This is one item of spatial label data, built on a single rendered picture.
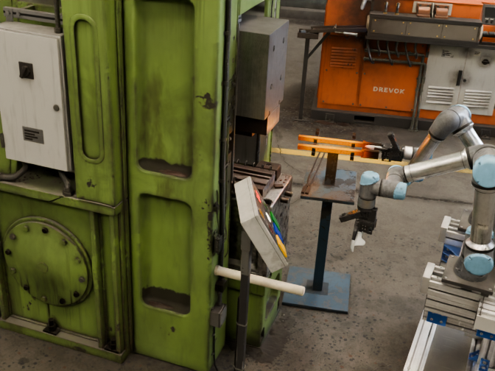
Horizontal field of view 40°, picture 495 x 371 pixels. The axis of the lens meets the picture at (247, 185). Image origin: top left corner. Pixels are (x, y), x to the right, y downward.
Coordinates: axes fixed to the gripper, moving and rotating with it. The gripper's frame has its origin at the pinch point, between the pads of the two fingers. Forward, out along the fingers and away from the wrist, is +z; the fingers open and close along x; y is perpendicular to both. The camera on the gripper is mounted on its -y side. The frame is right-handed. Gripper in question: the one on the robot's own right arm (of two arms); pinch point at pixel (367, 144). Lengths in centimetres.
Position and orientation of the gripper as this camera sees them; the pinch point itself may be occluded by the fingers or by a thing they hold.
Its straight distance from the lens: 382.6
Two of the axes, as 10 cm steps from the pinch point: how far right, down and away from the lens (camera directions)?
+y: -0.5, 8.9, 4.6
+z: -9.8, -1.2, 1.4
